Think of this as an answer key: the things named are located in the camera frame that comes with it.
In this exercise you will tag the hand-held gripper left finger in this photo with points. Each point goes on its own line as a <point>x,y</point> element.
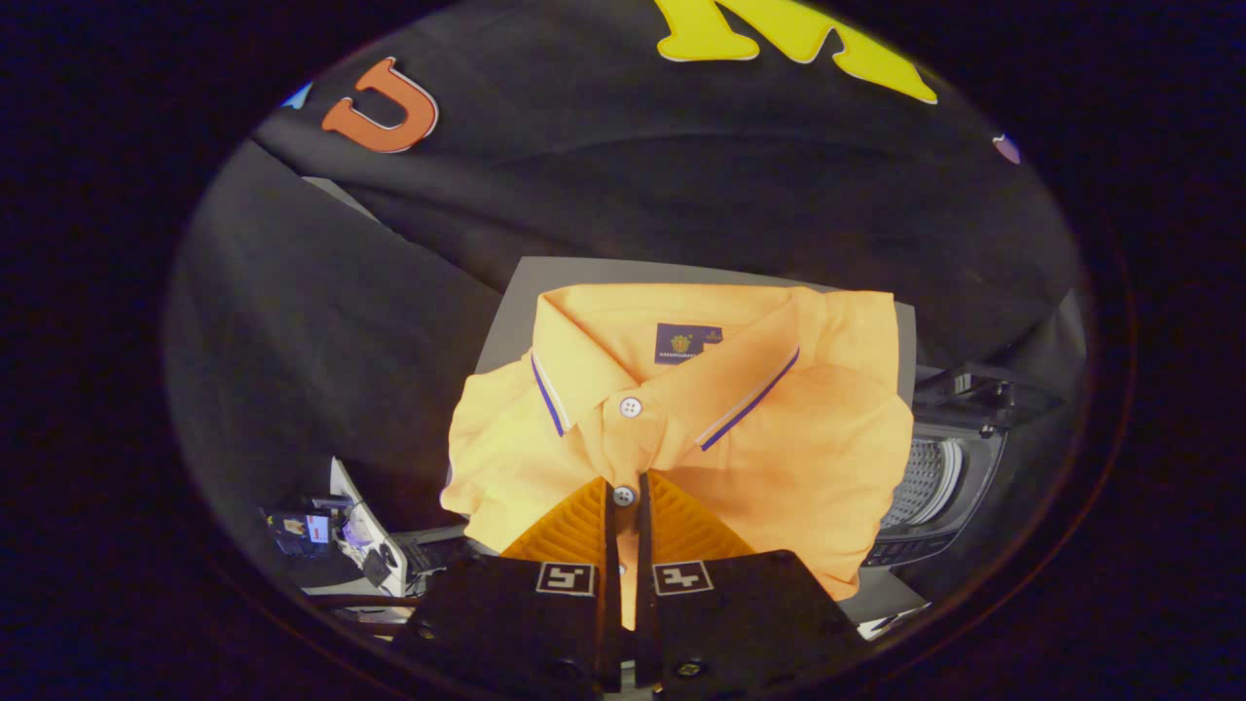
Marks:
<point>611,545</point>

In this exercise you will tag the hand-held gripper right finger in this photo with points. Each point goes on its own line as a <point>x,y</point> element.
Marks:
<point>644,545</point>

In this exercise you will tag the grey cabinet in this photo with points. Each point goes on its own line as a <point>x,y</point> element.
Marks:
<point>516,312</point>

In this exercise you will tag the small device with screen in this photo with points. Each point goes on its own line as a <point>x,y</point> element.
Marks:
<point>304,532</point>

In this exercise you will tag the dark washing machine lid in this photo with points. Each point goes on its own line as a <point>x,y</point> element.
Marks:
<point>983,394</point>

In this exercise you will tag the grey washing machine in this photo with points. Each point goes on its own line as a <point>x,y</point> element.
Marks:
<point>934,487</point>

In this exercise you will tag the black backdrop cloth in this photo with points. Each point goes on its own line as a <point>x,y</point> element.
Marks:
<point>633,175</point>

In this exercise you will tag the orange polo shirt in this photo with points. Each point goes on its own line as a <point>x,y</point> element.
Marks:
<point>779,438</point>

